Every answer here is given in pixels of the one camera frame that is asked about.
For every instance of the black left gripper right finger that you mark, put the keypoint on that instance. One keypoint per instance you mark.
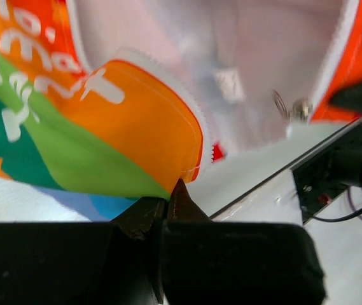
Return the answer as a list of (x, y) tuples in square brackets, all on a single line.
[(208, 262)]

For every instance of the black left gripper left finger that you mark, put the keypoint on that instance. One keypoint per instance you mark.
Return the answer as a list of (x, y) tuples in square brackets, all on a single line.
[(82, 262)]

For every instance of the rainbow white red kids jacket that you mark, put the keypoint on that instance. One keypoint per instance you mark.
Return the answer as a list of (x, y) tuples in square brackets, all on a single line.
[(106, 102)]

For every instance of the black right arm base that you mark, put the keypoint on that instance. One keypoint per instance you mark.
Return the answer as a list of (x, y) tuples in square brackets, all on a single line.
[(332, 169)]

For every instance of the silver taped front panel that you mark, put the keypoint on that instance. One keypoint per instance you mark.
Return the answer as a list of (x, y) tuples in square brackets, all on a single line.
[(276, 201)]

